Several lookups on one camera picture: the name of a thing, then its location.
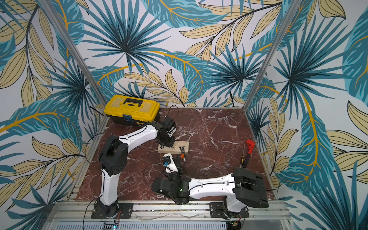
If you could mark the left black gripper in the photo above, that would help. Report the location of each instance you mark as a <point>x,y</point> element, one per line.
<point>172,142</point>

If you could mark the orange black claw hammer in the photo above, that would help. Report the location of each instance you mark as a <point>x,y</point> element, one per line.
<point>183,154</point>

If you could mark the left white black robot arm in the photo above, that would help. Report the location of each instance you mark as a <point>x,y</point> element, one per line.
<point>113,159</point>

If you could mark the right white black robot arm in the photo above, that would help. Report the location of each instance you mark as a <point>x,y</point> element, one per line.
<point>240,190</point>

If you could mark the light wooden board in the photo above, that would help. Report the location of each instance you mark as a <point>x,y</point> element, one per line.
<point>175,149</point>

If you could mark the yellow black plastic toolbox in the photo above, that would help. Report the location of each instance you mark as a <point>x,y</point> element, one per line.
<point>130,111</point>

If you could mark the white perforated vent panel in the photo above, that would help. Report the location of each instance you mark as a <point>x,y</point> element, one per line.
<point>143,225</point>

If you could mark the red pipe wrench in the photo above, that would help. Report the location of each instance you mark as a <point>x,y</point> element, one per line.
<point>250,145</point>

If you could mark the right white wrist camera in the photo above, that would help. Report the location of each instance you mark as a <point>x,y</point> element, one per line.
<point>169,164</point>

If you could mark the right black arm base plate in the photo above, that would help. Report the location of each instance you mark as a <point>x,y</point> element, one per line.
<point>219,210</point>

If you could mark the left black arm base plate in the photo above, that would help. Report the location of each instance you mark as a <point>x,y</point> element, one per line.
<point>116,210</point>

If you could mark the aluminium front frame rail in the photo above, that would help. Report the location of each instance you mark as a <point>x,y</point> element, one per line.
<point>164,210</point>

